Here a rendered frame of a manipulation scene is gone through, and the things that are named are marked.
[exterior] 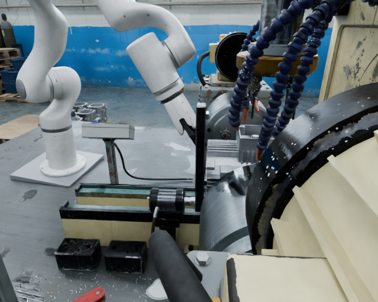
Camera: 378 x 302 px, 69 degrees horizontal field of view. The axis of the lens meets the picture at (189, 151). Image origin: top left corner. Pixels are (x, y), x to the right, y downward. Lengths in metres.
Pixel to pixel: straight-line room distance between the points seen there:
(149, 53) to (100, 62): 6.47
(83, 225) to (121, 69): 6.21
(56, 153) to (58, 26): 0.50
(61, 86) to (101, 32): 5.91
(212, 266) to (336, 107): 0.21
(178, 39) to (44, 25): 0.49
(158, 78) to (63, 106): 0.60
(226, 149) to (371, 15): 0.42
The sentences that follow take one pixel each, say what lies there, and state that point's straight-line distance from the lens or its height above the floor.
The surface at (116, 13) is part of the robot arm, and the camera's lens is 0.78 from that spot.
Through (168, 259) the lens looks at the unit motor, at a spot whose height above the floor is 1.28.
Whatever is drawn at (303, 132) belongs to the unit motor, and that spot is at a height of 1.34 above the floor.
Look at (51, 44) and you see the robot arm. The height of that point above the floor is 1.33.
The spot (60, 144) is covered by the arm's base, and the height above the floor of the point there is 0.94.
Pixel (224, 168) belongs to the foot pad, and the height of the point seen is 1.07.
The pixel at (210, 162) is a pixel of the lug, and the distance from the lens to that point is 0.68.
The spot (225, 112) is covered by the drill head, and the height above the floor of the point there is 1.13.
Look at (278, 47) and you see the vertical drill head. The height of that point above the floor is 1.35.
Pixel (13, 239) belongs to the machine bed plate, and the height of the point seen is 0.80.
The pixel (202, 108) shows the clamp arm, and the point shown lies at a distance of 0.55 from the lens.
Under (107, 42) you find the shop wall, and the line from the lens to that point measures 7.01.
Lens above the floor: 1.40
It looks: 25 degrees down
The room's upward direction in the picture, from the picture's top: straight up
